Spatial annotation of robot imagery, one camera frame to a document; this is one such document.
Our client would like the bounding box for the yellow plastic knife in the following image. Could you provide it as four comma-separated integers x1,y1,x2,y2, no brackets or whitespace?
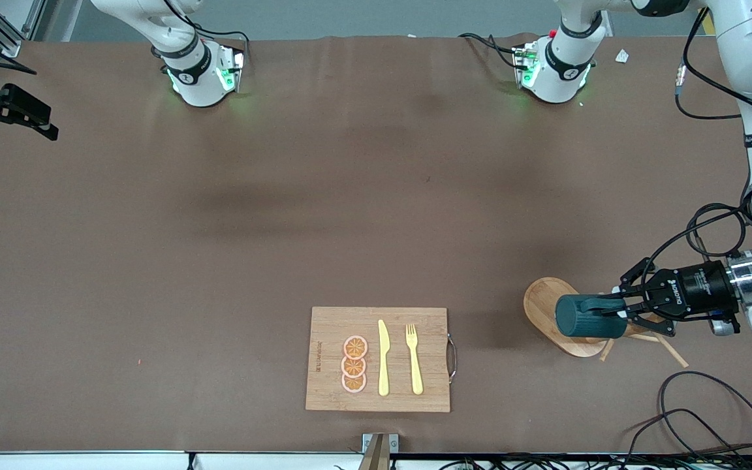
377,319,391,397

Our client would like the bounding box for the black cable loop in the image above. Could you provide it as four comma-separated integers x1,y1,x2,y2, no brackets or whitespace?
621,408,752,470
658,370,752,458

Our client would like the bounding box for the aluminium extrusion beam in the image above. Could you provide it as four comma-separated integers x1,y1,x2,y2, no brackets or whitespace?
358,434,390,470

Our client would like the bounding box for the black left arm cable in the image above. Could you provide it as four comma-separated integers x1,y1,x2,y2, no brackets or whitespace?
636,5,752,307

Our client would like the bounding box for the bamboo cutting board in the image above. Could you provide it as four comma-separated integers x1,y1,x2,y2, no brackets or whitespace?
305,306,459,413

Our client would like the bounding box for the aluminium frame post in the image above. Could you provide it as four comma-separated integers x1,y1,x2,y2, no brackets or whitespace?
0,0,47,58

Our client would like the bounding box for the wooden cup rack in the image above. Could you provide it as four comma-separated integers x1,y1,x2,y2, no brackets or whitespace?
523,277,690,368

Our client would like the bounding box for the black right base cable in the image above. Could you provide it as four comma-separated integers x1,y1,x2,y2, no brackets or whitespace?
166,0,250,50

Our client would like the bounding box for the black base cable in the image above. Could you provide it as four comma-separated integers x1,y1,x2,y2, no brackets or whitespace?
458,31,524,70
166,0,250,50

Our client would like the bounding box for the teal cup yellow inside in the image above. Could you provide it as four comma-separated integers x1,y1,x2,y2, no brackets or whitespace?
555,293,630,340

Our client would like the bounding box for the black left base cable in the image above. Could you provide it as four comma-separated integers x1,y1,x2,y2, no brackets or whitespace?
458,31,524,70

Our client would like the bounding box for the black cable bundle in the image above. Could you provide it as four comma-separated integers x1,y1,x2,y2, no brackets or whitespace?
438,455,752,470

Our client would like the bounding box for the yellow plastic fork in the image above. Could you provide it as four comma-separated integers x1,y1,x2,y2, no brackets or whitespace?
405,323,424,396

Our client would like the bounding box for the grey metal bracket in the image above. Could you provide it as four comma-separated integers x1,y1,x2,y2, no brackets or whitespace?
362,433,400,454

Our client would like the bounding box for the brown table cover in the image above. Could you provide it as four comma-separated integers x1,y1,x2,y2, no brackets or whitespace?
0,34,752,456

